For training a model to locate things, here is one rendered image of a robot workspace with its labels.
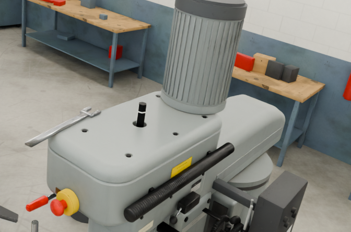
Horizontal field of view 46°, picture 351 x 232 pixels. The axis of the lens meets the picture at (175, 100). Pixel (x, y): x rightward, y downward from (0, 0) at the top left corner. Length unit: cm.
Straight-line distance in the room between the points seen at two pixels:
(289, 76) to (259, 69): 38
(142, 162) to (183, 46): 36
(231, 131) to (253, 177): 24
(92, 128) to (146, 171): 19
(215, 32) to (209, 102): 20
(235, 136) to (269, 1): 410
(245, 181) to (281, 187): 31
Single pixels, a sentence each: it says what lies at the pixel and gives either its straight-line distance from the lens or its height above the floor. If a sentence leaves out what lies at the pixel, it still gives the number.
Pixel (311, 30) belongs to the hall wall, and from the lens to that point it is 526.
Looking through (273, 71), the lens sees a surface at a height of 96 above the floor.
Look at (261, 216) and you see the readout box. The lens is 123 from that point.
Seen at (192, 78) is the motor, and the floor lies 200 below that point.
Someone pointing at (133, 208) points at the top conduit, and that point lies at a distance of 93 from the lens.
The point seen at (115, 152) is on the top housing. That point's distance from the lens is 95.
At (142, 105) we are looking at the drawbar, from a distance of 105.
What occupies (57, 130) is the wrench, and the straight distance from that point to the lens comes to 101.
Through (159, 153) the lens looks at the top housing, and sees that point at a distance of 98.
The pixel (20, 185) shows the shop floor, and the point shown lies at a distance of 406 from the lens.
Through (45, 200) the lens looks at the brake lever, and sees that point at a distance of 110.
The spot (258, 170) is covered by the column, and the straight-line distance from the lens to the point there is 165.
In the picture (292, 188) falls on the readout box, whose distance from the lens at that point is 129.
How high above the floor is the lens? 239
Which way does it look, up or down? 23 degrees down
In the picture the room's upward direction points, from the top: 10 degrees clockwise
